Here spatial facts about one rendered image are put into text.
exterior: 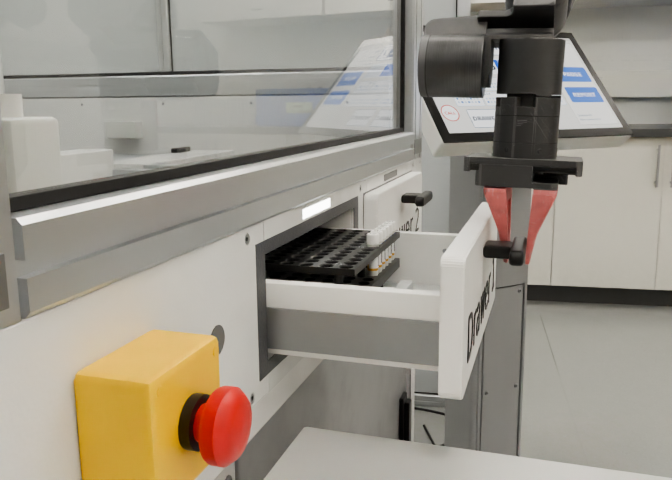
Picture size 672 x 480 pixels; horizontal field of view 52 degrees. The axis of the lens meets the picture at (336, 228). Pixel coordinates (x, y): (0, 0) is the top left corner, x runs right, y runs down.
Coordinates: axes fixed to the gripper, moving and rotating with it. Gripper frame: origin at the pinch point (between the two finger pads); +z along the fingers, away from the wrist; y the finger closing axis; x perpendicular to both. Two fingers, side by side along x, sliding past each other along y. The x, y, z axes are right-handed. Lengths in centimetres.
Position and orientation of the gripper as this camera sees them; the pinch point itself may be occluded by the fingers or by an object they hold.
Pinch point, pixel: (517, 253)
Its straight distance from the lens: 67.1
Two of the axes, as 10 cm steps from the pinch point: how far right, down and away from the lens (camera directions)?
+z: -0.2, 9.8, 1.7
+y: -9.5, -0.8, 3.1
